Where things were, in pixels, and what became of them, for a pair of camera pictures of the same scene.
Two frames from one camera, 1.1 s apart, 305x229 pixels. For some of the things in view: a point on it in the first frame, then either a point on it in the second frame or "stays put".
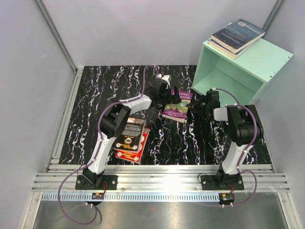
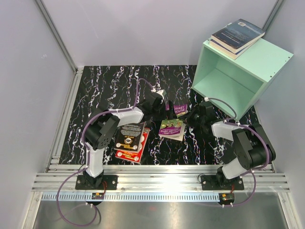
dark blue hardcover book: x=237 y=35 stays put
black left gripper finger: x=175 y=98 → x=171 y=114
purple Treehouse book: x=177 y=111 → x=174 y=129
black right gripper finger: x=193 y=106 → x=186 y=116
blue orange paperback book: x=228 y=53 stays put
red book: x=132 y=156 stays put
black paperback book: x=130 y=138 stays put
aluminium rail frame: x=160 y=178 stays put
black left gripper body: x=165 y=98 → x=160 y=113
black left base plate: x=110 y=181 stays put
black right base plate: x=223 y=182 stays put
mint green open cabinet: x=241 y=81 stays put
